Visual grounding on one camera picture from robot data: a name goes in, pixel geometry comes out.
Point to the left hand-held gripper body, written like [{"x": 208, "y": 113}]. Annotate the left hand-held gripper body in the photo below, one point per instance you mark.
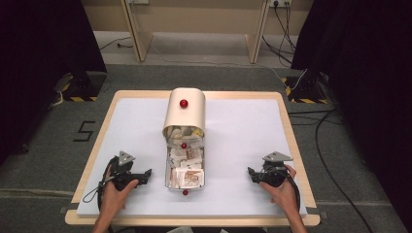
[{"x": 122, "y": 176}]

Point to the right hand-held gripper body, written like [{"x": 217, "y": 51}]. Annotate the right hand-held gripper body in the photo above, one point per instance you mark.
[{"x": 273, "y": 174}]

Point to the person's right hand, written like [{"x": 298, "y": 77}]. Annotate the person's right hand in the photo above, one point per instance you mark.
[{"x": 285, "y": 195}]

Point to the person's left hand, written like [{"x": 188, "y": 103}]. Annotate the person's left hand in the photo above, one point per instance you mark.
[{"x": 114, "y": 199}]

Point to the white foam mat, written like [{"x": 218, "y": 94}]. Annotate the white foam mat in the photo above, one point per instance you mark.
[{"x": 239, "y": 145}]

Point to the pile of paper sachets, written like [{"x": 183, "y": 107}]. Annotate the pile of paper sachets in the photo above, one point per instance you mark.
[{"x": 188, "y": 176}]

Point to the long clear drawer red knob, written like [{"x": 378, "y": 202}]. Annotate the long clear drawer red knob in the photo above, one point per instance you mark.
[{"x": 184, "y": 189}]

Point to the light wooden table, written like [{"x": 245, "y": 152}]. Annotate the light wooden table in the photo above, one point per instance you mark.
[{"x": 291, "y": 129}]

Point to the short clear drawer red knob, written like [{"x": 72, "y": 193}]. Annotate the short clear drawer red knob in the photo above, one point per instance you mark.
[{"x": 184, "y": 139}]

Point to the cream box lid, red knob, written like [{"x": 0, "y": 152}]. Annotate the cream box lid, red knob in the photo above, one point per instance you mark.
[{"x": 189, "y": 115}]

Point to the black base with hazard tape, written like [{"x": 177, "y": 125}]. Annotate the black base with hazard tape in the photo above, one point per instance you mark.
[
  {"x": 306, "y": 90},
  {"x": 84, "y": 87}
]

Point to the black curtain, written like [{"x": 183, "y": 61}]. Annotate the black curtain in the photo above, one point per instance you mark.
[
  {"x": 366, "y": 64},
  {"x": 39, "y": 64}
]

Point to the light wooden desk frame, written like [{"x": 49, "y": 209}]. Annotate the light wooden desk frame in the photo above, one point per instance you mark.
[{"x": 140, "y": 39}]

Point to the white wall socket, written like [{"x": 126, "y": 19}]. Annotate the white wall socket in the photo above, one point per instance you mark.
[{"x": 280, "y": 2}]

